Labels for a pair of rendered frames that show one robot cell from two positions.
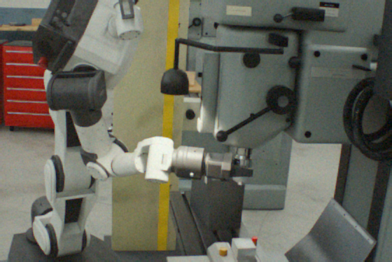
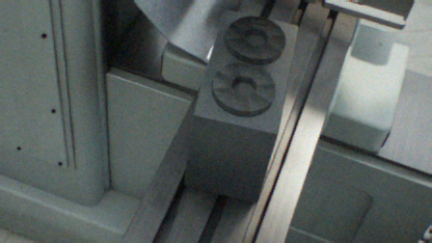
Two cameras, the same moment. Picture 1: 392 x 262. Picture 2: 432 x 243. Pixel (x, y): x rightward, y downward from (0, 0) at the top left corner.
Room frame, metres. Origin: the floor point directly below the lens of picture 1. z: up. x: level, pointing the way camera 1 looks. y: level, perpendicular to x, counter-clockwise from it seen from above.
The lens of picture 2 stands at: (2.35, 0.11, 1.81)
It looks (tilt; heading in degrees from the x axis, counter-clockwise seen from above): 52 degrees down; 202
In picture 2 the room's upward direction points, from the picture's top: 9 degrees clockwise
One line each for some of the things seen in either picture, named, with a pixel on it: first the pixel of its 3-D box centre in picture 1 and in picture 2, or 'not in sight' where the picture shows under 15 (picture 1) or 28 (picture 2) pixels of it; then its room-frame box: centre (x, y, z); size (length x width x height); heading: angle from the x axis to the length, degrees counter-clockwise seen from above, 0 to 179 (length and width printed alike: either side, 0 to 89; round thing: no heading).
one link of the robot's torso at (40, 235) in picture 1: (61, 232); not in sight; (1.96, 0.52, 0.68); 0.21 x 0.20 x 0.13; 32
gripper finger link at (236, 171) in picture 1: (241, 172); not in sight; (1.33, -0.14, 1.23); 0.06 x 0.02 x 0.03; 84
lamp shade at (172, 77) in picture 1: (175, 80); not in sight; (1.30, 0.05, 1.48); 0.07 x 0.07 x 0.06
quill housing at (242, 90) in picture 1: (251, 84); not in sight; (1.36, -0.15, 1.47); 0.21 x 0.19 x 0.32; 10
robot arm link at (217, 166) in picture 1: (208, 165); not in sight; (1.37, -0.06, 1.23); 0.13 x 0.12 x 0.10; 174
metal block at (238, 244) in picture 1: (243, 252); not in sight; (1.27, -0.16, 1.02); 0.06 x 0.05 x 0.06; 11
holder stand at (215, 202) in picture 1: (216, 190); (241, 103); (1.73, -0.10, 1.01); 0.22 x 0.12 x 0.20; 18
